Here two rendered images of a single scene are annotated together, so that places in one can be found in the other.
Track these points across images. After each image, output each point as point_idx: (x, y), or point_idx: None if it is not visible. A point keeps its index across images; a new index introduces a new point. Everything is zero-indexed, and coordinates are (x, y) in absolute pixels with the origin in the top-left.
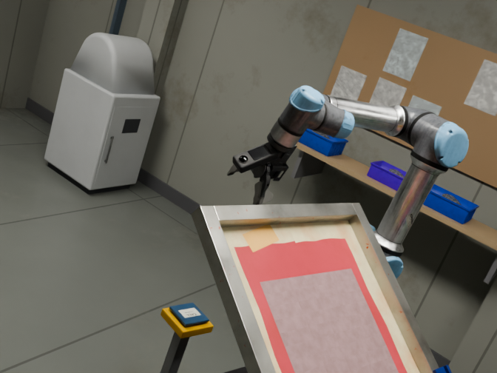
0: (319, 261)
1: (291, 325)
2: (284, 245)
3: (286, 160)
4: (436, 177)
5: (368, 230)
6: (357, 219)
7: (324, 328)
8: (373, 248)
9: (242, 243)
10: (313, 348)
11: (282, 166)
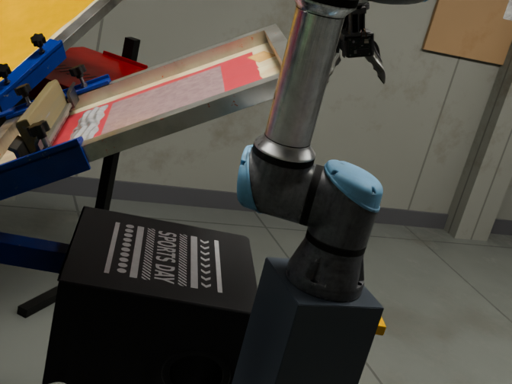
0: (236, 81)
1: (180, 83)
2: (254, 65)
3: (350, 30)
4: (296, 11)
5: (264, 80)
6: None
7: (171, 95)
8: (238, 87)
9: (255, 52)
10: (158, 94)
11: (341, 33)
